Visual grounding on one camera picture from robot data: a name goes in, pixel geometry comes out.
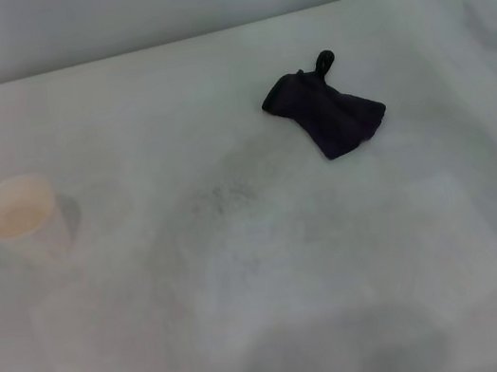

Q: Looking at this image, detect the white paper cup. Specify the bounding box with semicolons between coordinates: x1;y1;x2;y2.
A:
0;168;75;270

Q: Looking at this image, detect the dark purple rag with loop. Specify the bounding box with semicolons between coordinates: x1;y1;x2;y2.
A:
253;40;396;172

